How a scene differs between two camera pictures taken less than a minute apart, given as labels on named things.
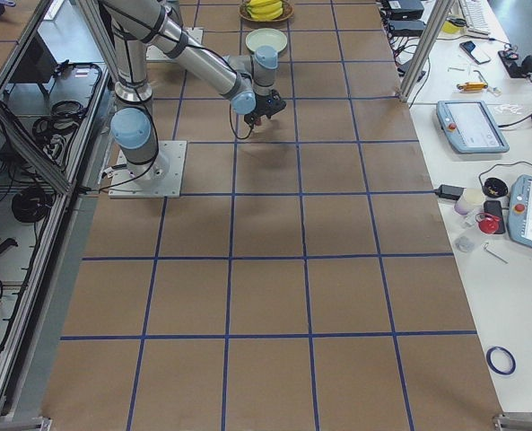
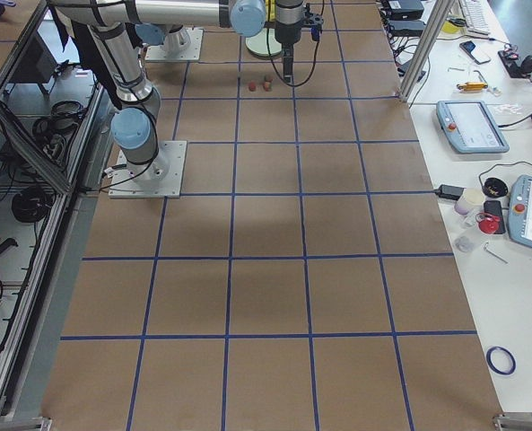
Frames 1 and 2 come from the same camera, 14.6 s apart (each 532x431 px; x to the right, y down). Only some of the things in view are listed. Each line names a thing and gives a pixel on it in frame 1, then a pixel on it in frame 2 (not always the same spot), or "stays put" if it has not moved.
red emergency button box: (491, 221) stays put
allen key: (484, 247) stays put
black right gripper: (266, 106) -> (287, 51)
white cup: (470, 198) stays put
